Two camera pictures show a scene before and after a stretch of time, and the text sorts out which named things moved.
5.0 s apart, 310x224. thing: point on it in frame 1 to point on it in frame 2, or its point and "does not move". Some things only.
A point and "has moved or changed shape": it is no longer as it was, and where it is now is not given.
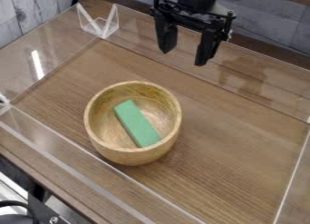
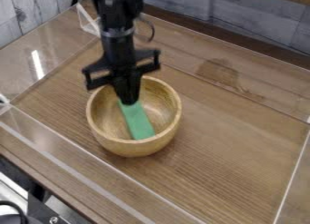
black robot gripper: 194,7 to 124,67
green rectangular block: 136,123 has moved or changed shape
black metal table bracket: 43,213 does not move
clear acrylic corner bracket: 101,27 does not move
